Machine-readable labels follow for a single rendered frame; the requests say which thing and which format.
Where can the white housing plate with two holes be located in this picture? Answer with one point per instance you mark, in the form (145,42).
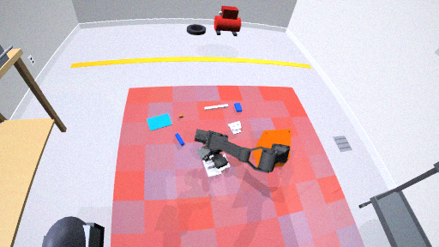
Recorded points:
(237,125)

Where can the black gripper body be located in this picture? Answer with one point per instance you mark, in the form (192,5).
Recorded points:
(219,161)

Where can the cyan flat plate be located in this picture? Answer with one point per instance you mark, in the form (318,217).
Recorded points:
(157,122)

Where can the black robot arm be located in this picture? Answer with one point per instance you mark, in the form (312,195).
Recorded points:
(216,142)

